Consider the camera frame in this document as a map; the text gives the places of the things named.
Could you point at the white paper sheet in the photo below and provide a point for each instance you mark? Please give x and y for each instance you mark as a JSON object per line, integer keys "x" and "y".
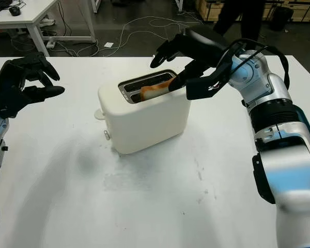
{"x": 109, "y": 44}

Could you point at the white metal rack leg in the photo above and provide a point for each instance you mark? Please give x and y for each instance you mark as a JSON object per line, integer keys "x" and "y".
{"x": 178, "y": 5}

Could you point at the white power strip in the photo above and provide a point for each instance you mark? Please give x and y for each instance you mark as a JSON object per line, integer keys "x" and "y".
{"x": 51, "y": 44}
{"x": 48, "y": 22}

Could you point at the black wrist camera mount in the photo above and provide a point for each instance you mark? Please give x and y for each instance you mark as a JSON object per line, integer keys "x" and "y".
{"x": 199, "y": 89}
{"x": 13, "y": 103}

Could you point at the blue plastic tray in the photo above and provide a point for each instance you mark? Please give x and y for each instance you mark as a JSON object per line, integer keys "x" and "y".
{"x": 306, "y": 126}

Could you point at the wooden crate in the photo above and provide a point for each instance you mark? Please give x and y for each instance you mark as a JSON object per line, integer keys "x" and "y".
{"x": 209, "y": 10}

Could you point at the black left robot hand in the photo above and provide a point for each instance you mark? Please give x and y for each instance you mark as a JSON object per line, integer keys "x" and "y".
{"x": 9, "y": 75}

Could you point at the person in beige jacket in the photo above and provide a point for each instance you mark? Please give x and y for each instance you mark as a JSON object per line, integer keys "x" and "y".
{"x": 248, "y": 15}

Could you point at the toast slice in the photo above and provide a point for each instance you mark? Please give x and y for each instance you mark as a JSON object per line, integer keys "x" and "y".
{"x": 155, "y": 90}

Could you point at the cream white toaster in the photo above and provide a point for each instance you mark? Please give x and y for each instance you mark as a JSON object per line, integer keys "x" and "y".
{"x": 144, "y": 124}

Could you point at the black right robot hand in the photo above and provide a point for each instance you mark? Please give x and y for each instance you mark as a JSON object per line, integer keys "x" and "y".
{"x": 201, "y": 51}

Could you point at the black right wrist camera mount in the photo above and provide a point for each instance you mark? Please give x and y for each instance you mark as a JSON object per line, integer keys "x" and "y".
{"x": 199, "y": 89}

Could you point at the black bin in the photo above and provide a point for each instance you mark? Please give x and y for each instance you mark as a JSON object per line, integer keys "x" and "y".
{"x": 281, "y": 19}

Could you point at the white office desk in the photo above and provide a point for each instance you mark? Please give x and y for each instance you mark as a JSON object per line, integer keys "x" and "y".
{"x": 41, "y": 10}

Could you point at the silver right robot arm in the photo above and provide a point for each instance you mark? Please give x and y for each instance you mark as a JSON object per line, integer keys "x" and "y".
{"x": 273, "y": 90}

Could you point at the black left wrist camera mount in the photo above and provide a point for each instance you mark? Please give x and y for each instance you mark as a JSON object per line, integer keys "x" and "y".
{"x": 13, "y": 103}

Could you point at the black computer mouse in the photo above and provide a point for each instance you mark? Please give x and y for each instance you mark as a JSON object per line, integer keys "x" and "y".
{"x": 14, "y": 11}

